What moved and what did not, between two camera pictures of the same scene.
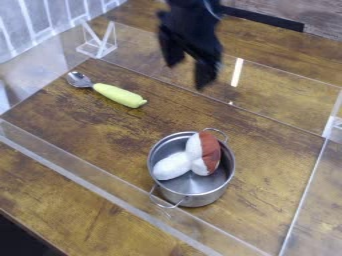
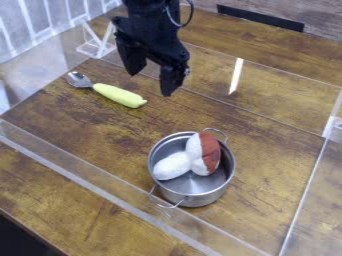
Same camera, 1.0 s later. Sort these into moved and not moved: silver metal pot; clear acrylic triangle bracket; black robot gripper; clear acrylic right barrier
Moved: black robot gripper
Not moved: silver metal pot; clear acrylic right barrier; clear acrylic triangle bracket
